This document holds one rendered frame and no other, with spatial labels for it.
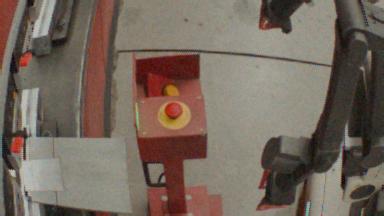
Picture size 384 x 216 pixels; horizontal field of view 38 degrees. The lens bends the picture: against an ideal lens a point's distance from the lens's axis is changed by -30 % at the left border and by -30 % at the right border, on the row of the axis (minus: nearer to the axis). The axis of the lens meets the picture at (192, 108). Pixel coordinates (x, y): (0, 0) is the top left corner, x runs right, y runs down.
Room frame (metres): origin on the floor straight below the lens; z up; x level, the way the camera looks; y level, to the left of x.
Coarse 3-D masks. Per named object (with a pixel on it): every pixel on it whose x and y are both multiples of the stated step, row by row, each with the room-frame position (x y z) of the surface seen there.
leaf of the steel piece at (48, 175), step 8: (32, 160) 0.65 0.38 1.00; (40, 160) 0.65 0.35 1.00; (48, 160) 0.65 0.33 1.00; (56, 160) 0.66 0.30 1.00; (32, 168) 0.63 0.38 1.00; (40, 168) 0.63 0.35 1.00; (48, 168) 0.63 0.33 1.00; (56, 168) 0.63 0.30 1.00; (40, 176) 0.61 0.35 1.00; (48, 176) 0.61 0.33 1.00; (56, 176) 0.61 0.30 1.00; (40, 184) 0.58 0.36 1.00; (48, 184) 0.59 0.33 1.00; (56, 184) 0.59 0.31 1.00; (64, 184) 0.59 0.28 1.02
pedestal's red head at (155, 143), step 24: (144, 72) 1.05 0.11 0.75; (168, 72) 1.05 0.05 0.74; (192, 72) 1.05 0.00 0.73; (144, 96) 1.01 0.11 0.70; (168, 96) 0.96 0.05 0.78; (192, 96) 0.96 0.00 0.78; (144, 120) 0.89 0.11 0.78; (192, 120) 0.89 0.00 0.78; (144, 144) 0.85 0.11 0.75; (168, 144) 0.85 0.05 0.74; (192, 144) 0.86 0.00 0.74
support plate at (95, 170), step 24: (48, 144) 0.70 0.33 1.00; (72, 144) 0.70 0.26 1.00; (96, 144) 0.71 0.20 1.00; (120, 144) 0.71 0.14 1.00; (72, 168) 0.64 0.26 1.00; (96, 168) 0.65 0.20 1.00; (120, 168) 0.65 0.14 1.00; (48, 192) 0.57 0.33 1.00; (72, 192) 0.58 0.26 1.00; (96, 192) 0.59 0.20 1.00; (120, 192) 0.59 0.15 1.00
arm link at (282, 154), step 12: (276, 144) 0.58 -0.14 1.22; (288, 144) 0.58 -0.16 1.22; (300, 144) 0.58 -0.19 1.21; (312, 144) 0.58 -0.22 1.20; (264, 156) 0.58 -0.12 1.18; (276, 156) 0.56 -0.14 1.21; (288, 156) 0.56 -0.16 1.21; (300, 156) 0.56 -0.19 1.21; (312, 156) 0.56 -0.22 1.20; (264, 168) 0.55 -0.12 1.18; (276, 168) 0.55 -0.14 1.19; (288, 168) 0.55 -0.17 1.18; (312, 168) 0.53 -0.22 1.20; (324, 168) 0.52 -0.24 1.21
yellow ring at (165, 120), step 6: (168, 102) 0.94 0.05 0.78; (180, 102) 0.94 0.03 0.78; (162, 108) 0.92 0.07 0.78; (186, 108) 0.92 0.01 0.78; (162, 114) 0.91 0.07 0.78; (186, 114) 0.91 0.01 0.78; (162, 120) 0.89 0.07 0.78; (168, 120) 0.89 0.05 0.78; (174, 120) 0.89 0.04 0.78; (180, 120) 0.89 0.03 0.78; (186, 120) 0.89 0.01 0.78; (168, 126) 0.88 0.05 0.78; (174, 126) 0.88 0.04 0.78; (180, 126) 0.88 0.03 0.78
